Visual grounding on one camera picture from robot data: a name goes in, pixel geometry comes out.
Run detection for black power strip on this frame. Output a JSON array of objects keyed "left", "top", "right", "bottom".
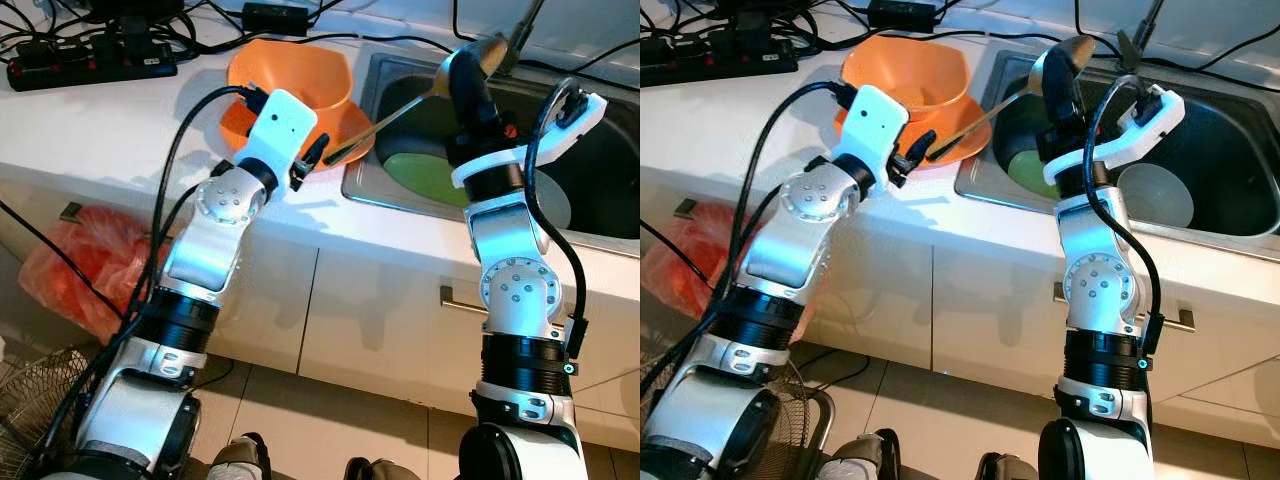
[
  {"left": 8, "top": 40, "right": 179, "bottom": 93},
  {"left": 640, "top": 38, "right": 799, "bottom": 89}
]

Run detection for orange plastic bowl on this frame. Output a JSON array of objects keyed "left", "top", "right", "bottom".
[
  {"left": 842, "top": 35, "right": 969, "bottom": 121},
  {"left": 228, "top": 38, "right": 353, "bottom": 116}
]

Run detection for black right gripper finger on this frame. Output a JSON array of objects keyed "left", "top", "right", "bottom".
[
  {"left": 470, "top": 62, "right": 498, "bottom": 116},
  {"left": 1030, "top": 52, "right": 1059, "bottom": 113},
  {"left": 1056, "top": 62, "right": 1088, "bottom": 119},
  {"left": 447, "top": 52, "right": 473, "bottom": 113}
]

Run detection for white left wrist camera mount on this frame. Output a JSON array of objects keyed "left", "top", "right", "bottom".
[
  {"left": 835, "top": 85, "right": 909, "bottom": 171},
  {"left": 232, "top": 88, "right": 319, "bottom": 179}
]

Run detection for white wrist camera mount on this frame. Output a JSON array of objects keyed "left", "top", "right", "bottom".
[
  {"left": 835, "top": 85, "right": 909, "bottom": 171},
  {"left": 1043, "top": 85, "right": 1186, "bottom": 186},
  {"left": 450, "top": 92, "right": 609, "bottom": 189},
  {"left": 232, "top": 88, "right": 319, "bottom": 179}
]

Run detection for long metal cabinet handle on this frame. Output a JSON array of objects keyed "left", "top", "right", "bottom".
[
  {"left": 1052, "top": 280, "right": 1196, "bottom": 334},
  {"left": 440, "top": 285, "right": 588, "bottom": 336}
]

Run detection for red plastic bag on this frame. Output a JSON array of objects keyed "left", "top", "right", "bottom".
[
  {"left": 18, "top": 205, "right": 166, "bottom": 341},
  {"left": 640, "top": 200, "right": 761, "bottom": 331}
]

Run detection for grey metal faucet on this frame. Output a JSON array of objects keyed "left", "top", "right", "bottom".
[
  {"left": 505, "top": 0, "right": 546, "bottom": 73},
  {"left": 1118, "top": 0, "right": 1166, "bottom": 71}
]

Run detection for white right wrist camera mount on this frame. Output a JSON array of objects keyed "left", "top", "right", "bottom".
[
  {"left": 1043, "top": 85, "right": 1186, "bottom": 186},
  {"left": 450, "top": 92, "right": 609, "bottom": 189}
]

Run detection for pale grey bowl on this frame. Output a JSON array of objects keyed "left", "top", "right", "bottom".
[
  {"left": 540, "top": 180, "right": 573, "bottom": 231},
  {"left": 1118, "top": 162, "right": 1198, "bottom": 229}
]

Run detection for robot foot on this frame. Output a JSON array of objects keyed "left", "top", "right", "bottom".
[
  {"left": 825, "top": 430, "right": 901, "bottom": 480},
  {"left": 975, "top": 452, "right": 1041, "bottom": 480},
  {"left": 340, "top": 455, "right": 421, "bottom": 480},
  {"left": 210, "top": 432, "right": 271, "bottom": 480}
]

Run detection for long silver metal spoon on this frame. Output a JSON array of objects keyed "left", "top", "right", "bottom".
[
  {"left": 925, "top": 35, "right": 1096, "bottom": 163},
  {"left": 325, "top": 32, "right": 511, "bottom": 166}
]

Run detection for orange plastic plate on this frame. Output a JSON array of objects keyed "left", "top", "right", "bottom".
[
  {"left": 220, "top": 95, "right": 376, "bottom": 169},
  {"left": 835, "top": 95, "right": 991, "bottom": 169}
]

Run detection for white cabinet door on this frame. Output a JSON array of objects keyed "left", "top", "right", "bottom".
[
  {"left": 925, "top": 245, "right": 1280, "bottom": 421},
  {"left": 300, "top": 248, "right": 641, "bottom": 421},
  {"left": 0, "top": 165, "right": 319, "bottom": 376},
  {"left": 640, "top": 165, "right": 936, "bottom": 371}
]

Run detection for stainless steel sink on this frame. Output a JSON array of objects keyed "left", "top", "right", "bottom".
[
  {"left": 340, "top": 52, "right": 641, "bottom": 246},
  {"left": 952, "top": 50, "right": 1280, "bottom": 241}
]

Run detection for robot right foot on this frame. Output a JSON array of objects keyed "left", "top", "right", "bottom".
[
  {"left": 340, "top": 455, "right": 421, "bottom": 480},
  {"left": 975, "top": 452, "right": 1041, "bottom": 480}
]

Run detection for thin black hanging cable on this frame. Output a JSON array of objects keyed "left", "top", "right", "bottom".
[
  {"left": 640, "top": 218, "right": 721, "bottom": 286},
  {"left": 0, "top": 200, "right": 106, "bottom": 293}
]

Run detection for black power cable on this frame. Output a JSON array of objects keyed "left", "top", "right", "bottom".
[
  {"left": 1075, "top": 0, "right": 1280, "bottom": 71},
  {"left": 935, "top": 28, "right": 1280, "bottom": 89},
  {"left": 310, "top": 30, "right": 641, "bottom": 91},
  {"left": 453, "top": 0, "right": 641, "bottom": 71}
]

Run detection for black box device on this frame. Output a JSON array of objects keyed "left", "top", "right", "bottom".
[
  {"left": 85, "top": 0, "right": 186, "bottom": 26},
  {"left": 720, "top": 0, "right": 801, "bottom": 21}
]

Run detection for green plate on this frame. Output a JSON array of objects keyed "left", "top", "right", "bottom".
[
  {"left": 1005, "top": 148, "right": 1061, "bottom": 201},
  {"left": 385, "top": 150, "right": 471, "bottom": 209}
]

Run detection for black power adapter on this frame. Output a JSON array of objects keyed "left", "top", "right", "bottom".
[
  {"left": 868, "top": 0, "right": 941, "bottom": 31},
  {"left": 243, "top": 2, "right": 313, "bottom": 36}
]

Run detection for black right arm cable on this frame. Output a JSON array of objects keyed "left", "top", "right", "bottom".
[
  {"left": 522, "top": 78, "right": 589, "bottom": 361},
  {"left": 1083, "top": 75, "right": 1166, "bottom": 371}
]

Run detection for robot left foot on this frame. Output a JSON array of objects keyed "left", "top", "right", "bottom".
[
  {"left": 825, "top": 430, "right": 901, "bottom": 480},
  {"left": 210, "top": 432, "right": 271, "bottom": 480}
]

